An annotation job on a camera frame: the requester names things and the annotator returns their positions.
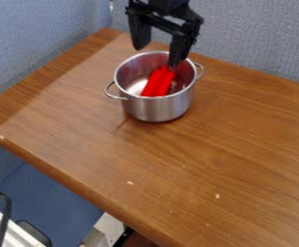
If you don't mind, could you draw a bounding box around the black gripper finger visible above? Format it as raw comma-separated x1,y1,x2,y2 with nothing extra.
169,31,199,69
130,14,151,50

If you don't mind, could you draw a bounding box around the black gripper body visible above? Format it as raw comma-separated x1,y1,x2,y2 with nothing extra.
126,0,205,33

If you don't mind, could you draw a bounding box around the small metal pot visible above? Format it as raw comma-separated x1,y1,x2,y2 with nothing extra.
105,50,206,123

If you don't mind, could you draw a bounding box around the red rectangular block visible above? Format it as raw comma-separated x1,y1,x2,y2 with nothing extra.
141,66,175,96

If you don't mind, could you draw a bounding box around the white ribbed appliance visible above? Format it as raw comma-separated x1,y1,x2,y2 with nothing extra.
0,204,44,247

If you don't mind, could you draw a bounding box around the black table leg frame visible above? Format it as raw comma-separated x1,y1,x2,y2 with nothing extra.
113,227,134,247

